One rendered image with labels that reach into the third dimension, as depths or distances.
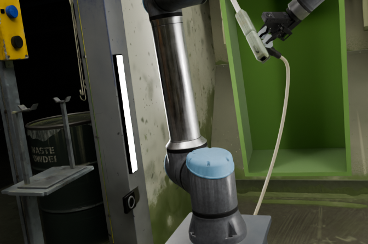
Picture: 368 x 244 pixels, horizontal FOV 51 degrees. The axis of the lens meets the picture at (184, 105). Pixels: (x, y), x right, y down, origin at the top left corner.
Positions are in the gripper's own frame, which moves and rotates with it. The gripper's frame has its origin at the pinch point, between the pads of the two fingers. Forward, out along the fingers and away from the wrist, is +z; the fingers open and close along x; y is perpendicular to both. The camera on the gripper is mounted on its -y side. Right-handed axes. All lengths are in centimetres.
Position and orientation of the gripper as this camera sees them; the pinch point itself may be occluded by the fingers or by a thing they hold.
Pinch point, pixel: (256, 43)
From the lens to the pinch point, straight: 174.7
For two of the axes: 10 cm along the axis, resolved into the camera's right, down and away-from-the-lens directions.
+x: -2.4, -7.6, 6.0
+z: -6.4, 5.9, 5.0
